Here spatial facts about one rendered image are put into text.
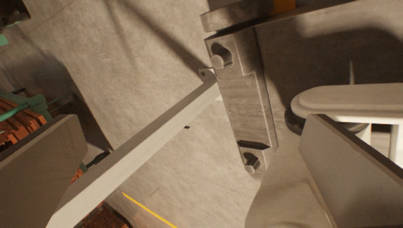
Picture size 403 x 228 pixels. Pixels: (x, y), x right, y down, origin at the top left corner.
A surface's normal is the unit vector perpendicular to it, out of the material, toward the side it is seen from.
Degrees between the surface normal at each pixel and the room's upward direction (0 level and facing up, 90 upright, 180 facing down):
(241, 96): 0
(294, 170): 90
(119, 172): 90
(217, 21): 2
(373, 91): 90
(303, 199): 112
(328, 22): 0
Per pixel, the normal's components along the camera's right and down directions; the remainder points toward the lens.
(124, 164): 0.78, 0.11
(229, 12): -0.32, 0.48
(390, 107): -0.63, -0.23
